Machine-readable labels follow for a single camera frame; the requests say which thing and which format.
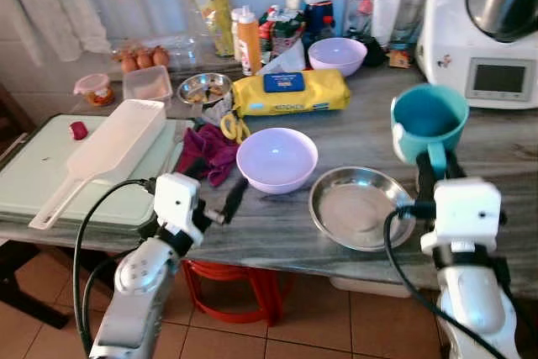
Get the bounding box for maroon cloth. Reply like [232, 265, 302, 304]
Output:
[174, 122, 240, 187]

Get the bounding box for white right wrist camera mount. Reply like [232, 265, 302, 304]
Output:
[420, 177, 504, 256]

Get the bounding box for pale green cutting board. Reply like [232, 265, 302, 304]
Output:
[0, 114, 194, 227]

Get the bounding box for small steel bowl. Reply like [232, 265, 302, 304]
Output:
[177, 72, 234, 106]

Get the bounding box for round steel plate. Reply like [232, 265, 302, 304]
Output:
[309, 166, 417, 252]

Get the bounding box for white hanging cloth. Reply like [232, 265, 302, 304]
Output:
[0, 0, 87, 62]

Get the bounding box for white long handled container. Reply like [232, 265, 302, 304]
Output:
[29, 99, 167, 230]

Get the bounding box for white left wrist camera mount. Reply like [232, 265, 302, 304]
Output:
[153, 172, 203, 235]

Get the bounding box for clear plastic bottle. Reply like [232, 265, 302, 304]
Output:
[391, 0, 438, 49]

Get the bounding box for large lilac plastic bowl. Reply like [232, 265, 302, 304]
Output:
[236, 128, 319, 195]

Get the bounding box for small red piece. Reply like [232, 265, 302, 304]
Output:
[69, 121, 89, 141]

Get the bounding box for dark blue can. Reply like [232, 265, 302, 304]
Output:
[303, 0, 337, 40]

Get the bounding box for red green snack packet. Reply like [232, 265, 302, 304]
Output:
[259, 6, 305, 64]

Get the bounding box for yellow handled scissors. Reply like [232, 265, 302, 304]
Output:
[220, 111, 251, 144]

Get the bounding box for white paper sheet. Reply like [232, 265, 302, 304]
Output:
[265, 38, 308, 74]

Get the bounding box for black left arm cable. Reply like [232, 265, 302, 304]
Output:
[72, 177, 157, 353]

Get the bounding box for teal plastic cup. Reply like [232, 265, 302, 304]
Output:
[391, 83, 470, 177]

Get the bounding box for small lilac plastic bowl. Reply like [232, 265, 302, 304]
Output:
[308, 37, 368, 77]

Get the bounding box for red plastic stool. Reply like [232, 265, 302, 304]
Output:
[181, 258, 282, 326]

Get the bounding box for yellow jar red lid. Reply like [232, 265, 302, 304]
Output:
[184, 0, 236, 57]

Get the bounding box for clear plastic food box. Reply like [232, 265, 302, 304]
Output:
[123, 66, 174, 103]

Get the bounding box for small tub pink lid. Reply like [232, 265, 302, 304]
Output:
[73, 73, 115, 108]

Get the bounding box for clear measuring jug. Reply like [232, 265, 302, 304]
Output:
[349, 0, 404, 45]

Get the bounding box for white kitchen cooking machine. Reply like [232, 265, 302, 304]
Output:
[415, 0, 538, 110]

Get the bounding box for white box under table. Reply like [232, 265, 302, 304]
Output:
[330, 275, 392, 298]

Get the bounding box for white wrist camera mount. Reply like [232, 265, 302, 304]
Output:
[420, 177, 504, 256]
[153, 172, 203, 235]

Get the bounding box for orange sauce bottle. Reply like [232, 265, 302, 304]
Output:
[237, 8, 263, 77]

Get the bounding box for yellow wipes pack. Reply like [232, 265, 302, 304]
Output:
[232, 69, 352, 118]

